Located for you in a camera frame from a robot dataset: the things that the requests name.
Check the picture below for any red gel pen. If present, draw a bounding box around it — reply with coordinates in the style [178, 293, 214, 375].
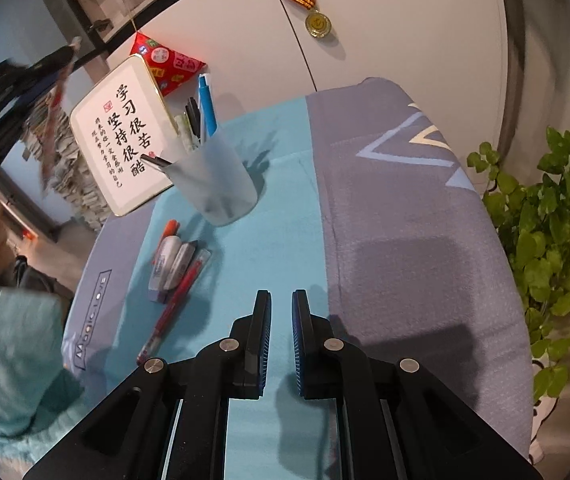
[136, 249, 211, 365]

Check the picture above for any grey correction tape dispenser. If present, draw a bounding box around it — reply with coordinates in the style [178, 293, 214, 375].
[157, 240, 198, 304]

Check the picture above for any white correction tape dispenser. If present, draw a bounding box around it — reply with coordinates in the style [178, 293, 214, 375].
[148, 235, 182, 292]

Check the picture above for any orange capped pen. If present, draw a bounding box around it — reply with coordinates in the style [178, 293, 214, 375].
[152, 219, 180, 262]

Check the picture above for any blue pen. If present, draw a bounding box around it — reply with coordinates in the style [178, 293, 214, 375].
[198, 75, 218, 142]

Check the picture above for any teal sleeve forearm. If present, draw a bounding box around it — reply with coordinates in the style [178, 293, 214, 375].
[0, 287, 88, 464]

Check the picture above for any tall stack of papers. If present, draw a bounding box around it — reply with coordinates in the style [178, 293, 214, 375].
[20, 91, 111, 233]

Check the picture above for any framed calligraphy sign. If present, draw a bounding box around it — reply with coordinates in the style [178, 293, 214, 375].
[70, 54, 176, 217]

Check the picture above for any blue grey tablecloth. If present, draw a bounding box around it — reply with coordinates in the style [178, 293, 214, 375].
[62, 78, 532, 479]

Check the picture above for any translucent plastic pen cup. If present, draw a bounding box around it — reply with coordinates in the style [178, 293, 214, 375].
[161, 131, 258, 226]

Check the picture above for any red hanging pouch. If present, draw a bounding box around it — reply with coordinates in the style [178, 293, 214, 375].
[130, 32, 207, 96]

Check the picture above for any black marker pen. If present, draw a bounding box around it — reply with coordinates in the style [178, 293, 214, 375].
[185, 98, 201, 146]

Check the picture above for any green potted plant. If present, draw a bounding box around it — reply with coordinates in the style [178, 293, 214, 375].
[466, 127, 570, 400]

